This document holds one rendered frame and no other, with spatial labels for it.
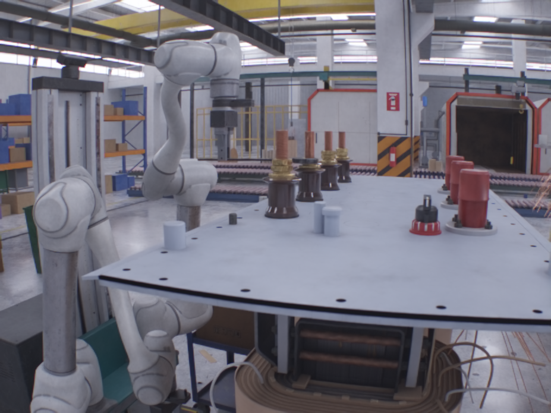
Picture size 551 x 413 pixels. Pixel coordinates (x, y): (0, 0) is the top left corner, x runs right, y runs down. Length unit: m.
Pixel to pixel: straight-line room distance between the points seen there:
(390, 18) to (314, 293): 11.49
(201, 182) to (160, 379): 0.83
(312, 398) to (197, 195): 1.10
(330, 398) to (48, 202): 0.77
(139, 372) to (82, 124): 0.96
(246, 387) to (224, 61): 0.90
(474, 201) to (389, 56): 10.84
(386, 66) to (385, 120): 1.38
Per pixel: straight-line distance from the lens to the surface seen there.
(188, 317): 1.97
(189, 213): 1.84
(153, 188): 1.72
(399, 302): 0.58
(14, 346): 1.80
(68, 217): 1.13
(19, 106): 10.48
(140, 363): 1.31
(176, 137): 1.57
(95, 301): 1.91
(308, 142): 1.36
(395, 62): 11.73
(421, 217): 0.97
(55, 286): 1.25
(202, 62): 1.33
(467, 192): 1.00
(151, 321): 1.88
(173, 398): 1.52
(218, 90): 1.40
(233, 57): 1.40
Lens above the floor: 1.57
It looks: 9 degrees down
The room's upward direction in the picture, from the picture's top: straight up
